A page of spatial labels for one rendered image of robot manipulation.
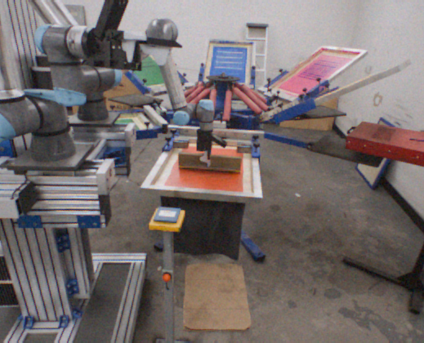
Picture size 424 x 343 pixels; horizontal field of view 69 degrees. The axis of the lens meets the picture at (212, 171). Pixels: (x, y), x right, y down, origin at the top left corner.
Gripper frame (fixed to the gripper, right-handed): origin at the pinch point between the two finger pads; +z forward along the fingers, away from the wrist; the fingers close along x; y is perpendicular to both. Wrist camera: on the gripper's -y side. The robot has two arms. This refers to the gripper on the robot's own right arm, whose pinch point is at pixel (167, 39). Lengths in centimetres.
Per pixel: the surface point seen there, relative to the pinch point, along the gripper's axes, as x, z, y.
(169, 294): -48, -21, 110
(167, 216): -42, -21, 66
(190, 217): -73, -24, 80
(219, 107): -191, -58, 35
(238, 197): -69, 2, 61
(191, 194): -63, -20, 62
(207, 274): -123, -29, 150
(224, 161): -95, -16, 53
